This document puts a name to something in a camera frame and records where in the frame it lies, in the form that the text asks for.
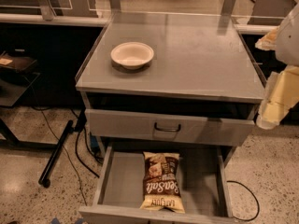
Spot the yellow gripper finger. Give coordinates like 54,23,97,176
256,65,299,130
255,28,278,50

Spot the brown sea salt chip bag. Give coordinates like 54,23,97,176
140,152,185,214

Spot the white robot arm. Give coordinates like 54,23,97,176
255,5,299,130

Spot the grey top drawer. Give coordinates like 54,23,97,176
85,109,254,147

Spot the grey drawer cabinet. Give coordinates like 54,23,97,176
75,12,267,161

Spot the grey open middle drawer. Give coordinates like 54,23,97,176
79,144,235,224

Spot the white paper bowl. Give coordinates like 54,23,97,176
110,42,154,70

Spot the dark side table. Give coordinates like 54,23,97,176
0,51,38,150

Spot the black floor stand leg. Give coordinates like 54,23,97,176
38,120,73,189

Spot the black floor cable right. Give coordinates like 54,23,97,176
226,180,261,222

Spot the black floor cable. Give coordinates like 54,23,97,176
31,105,104,207
226,180,261,222

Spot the black drawer handle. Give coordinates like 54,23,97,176
154,122,181,133

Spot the black floor cable left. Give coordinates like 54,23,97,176
31,105,104,207

